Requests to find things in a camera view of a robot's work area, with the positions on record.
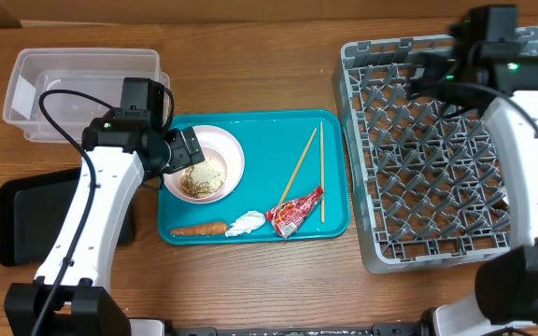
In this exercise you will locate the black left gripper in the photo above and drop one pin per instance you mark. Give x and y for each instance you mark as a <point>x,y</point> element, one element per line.
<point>183,157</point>

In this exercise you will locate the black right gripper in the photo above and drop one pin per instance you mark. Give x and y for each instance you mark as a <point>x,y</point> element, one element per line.
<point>420,87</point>

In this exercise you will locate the pink plate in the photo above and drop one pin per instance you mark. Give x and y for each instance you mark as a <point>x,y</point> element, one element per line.
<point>229,148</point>

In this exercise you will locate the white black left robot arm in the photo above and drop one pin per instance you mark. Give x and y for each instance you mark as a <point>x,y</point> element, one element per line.
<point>70,294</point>

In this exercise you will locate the white tissue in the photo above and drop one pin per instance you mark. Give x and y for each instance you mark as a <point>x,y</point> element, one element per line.
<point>247,223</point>

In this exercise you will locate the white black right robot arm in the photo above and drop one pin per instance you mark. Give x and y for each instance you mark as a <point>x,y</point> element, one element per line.
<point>503,86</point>

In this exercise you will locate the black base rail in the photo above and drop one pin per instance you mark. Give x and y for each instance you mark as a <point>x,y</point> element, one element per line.
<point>297,331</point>

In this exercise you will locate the black plastic tray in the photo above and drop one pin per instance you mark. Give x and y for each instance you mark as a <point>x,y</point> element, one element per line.
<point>32,212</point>

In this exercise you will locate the pink bowl with rice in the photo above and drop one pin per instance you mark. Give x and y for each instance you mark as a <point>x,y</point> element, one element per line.
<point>202,180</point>

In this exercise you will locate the left wooden chopstick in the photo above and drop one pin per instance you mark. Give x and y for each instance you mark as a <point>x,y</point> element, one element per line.
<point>297,167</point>

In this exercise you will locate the red snack wrapper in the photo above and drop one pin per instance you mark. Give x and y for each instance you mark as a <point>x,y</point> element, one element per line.
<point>287,218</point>

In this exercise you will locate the teal serving tray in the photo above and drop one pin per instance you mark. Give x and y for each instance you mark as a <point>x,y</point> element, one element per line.
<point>272,142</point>

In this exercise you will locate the grey dishwasher rack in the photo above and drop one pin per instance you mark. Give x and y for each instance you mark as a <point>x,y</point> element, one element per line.
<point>428,188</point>

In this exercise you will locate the orange carrot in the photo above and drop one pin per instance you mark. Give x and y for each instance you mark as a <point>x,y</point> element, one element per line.
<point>210,228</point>

